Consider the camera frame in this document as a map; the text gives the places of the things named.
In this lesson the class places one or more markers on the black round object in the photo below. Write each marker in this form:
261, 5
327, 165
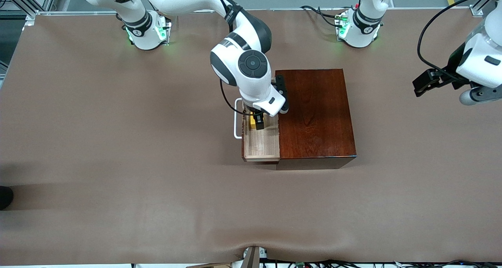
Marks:
4, 197

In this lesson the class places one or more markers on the yellow block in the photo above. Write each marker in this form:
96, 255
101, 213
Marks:
253, 123

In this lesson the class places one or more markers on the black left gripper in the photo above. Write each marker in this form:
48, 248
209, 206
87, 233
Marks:
454, 66

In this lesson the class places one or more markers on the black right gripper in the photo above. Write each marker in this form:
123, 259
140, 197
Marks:
259, 121

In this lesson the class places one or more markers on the grey metal bracket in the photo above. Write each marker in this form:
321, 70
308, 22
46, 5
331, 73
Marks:
253, 258

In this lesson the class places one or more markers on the dark red-brown wooden cabinet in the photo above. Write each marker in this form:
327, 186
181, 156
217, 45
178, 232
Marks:
317, 119

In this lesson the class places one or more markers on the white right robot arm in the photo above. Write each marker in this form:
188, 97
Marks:
251, 84

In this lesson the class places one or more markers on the brown table mat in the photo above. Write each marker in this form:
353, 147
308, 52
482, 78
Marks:
157, 201

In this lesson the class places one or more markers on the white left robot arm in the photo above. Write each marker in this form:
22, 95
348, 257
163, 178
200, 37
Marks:
364, 29

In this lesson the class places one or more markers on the aluminium frame post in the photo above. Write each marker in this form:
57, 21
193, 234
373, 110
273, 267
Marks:
21, 1
476, 10

